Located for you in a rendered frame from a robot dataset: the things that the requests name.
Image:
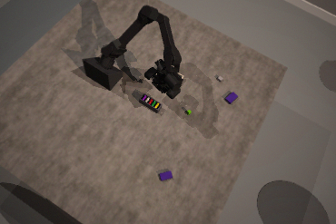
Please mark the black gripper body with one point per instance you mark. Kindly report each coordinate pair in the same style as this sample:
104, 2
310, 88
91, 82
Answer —
152, 73

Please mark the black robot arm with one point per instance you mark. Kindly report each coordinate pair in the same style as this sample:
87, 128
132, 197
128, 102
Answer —
171, 55

